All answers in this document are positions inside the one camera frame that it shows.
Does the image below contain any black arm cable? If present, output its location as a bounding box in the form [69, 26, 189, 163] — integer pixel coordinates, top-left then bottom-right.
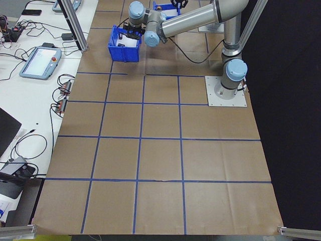
[163, 35, 225, 64]

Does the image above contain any black desk cable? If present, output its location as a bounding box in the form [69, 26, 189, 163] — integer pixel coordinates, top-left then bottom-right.
[29, 102, 56, 179]
[15, 21, 76, 57]
[11, 129, 48, 161]
[0, 46, 29, 81]

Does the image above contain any blue plastic storage bin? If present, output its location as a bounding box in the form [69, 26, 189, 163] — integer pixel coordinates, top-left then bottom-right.
[152, 1, 182, 20]
[107, 24, 143, 63]

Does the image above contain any black frame cover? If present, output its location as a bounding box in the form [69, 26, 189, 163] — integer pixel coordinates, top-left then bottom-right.
[240, 0, 321, 241]

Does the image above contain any black electronics box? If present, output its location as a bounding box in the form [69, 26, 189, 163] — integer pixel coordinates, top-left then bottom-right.
[3, 28, 21, 43]

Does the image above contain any aluminium frame post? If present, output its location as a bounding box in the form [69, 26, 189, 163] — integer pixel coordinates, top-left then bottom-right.
[56, 0, 89, 53]

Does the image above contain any white side table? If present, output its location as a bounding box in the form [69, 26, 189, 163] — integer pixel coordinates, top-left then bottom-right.
[0, 0, 99, 180]

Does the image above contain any aluminium profile bar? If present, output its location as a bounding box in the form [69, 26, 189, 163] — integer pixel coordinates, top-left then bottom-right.
[277, 225, 321, 239]
[0, 224, 38, 239]

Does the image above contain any small black device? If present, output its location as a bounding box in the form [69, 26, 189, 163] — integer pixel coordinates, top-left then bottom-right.
[14, 164, 36, 179]

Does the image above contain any black laptop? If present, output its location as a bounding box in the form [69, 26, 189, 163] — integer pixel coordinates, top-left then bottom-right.
[0, 107, 23, 158]

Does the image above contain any light blue teach pendant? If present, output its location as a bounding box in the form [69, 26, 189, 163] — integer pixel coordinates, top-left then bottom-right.
[51, 0, 84, 13]
[19, 46, 63, 81]

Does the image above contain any white foam bin liner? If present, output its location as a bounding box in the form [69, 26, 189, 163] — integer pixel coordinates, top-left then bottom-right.
[116, 37, 138, 48]
[162, 9, 178, 19]

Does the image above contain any yellow object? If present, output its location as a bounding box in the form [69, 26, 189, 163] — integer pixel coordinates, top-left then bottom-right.
[35, 234, 72, 241]

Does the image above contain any white printed box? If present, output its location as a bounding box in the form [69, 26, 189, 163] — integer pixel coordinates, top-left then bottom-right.
[0, 193, 20, 226]

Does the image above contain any dark grey device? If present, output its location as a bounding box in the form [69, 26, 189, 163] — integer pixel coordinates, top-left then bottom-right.
[0, 173, 25, 200]

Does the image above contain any grey usb hub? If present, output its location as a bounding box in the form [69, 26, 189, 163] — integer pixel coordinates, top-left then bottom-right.
[0, 155, 27, 175]

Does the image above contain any black orange connector hub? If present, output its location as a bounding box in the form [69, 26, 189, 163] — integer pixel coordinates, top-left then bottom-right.
[54, 98, 68, 113]
[59, 79, 74, 95]

